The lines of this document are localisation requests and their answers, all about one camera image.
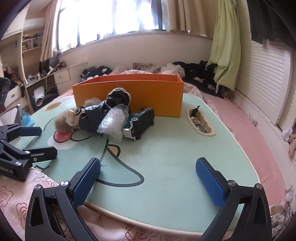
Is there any green toy car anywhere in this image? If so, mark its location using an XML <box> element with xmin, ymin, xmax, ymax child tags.
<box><xmin>123</xmin><ymin>106</ymin><xmax>154</xmax><ymax>141</ymax></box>

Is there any blue plastic object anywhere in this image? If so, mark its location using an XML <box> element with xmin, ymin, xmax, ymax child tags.
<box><xmin>21</xmin><ymin>110</ymin><xmax>36</xmax><ymax>127</ymax></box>

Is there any white drawer cabinet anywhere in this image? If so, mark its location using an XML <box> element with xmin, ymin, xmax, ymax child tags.
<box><xmin>54</xmin><ymin>62</ymin><xmax>88</xmax><ymax>95</ymax></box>

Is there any bubble wrap bundle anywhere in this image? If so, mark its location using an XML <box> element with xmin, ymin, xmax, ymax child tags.
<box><xmin>97</xmin><ymin>104</ymin><xmax>129</xmax><ymax>142</ymax></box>

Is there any mint green lap table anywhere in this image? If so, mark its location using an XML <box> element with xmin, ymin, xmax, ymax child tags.
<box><xmin>12</xmin><ymin>94</ymin><xmax>259</xmax><ymax>237</ymax></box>

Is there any pink floral duvet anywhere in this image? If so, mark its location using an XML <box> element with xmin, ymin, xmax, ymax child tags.
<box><xmin>110</xmin><ymin>63</ymin><xmax>185</xmax><ymax>79</ymax></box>

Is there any orange cardboard box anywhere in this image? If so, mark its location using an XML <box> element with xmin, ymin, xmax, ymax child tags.
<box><xmin>72</xmin><ymin>74</ymin><xmax>184</xmax><ymax>118</ymax></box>

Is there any white louvered closet door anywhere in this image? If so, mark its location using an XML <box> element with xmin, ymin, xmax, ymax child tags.
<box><xmin>236</xmin><ymin>1</ymin><xmax>293</xmax><ymax>125</ymax></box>

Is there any black clothes pile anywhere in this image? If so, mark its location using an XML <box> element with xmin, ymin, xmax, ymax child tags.
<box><xmin>173</xmin><ymin>61</ymin><xmax>227</xmax><ymax>99</ymax></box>

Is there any light green hanging cloth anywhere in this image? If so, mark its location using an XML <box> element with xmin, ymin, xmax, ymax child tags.
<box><xmin>207</xmin><ymin>1</ymin><xmax>241</xmax><ymax>91</ymax></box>

